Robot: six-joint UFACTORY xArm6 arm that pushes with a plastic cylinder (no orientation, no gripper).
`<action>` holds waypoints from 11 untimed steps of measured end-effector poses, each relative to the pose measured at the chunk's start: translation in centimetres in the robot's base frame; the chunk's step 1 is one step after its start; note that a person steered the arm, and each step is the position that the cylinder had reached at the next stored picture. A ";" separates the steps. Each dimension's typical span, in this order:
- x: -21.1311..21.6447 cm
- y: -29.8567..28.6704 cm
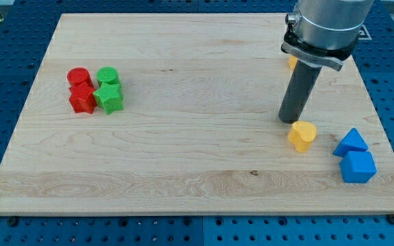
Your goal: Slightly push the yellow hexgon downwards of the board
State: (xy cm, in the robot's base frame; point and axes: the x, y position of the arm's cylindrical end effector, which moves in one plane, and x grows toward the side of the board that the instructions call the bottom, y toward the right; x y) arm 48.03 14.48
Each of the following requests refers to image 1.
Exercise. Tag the yellow hexagon block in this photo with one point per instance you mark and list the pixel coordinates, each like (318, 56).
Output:
(292, 61)

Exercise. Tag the green cylinder block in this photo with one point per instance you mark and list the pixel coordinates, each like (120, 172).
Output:
(108, 75)

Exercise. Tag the black bolt right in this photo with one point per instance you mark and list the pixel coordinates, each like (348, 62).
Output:
(390, 219)

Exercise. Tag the black bolt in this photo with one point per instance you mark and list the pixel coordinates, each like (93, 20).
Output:
(12, 221)
(390, 219)

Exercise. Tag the red cylinder block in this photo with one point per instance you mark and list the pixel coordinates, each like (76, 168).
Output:
(78, 76)

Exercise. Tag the yellow heart block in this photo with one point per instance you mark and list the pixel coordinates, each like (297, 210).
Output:
(302, 134)

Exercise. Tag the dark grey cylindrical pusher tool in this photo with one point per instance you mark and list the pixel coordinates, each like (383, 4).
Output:
(298, 91)

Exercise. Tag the green star block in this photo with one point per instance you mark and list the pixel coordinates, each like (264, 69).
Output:
(109, 97)

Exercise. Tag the red star block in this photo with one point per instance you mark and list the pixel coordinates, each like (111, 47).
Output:
(82, 99)

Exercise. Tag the wooden board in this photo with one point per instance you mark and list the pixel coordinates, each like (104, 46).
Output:
(199, 133)

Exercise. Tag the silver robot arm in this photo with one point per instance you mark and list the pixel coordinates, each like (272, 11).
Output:
(324, 32)

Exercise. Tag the blue triangle block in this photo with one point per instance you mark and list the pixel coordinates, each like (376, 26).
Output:
(353, 141)

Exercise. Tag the black bolt left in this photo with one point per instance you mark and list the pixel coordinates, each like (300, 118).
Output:
(12, 221)

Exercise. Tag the blue cube block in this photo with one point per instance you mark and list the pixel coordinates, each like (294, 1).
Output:
(357, 167)

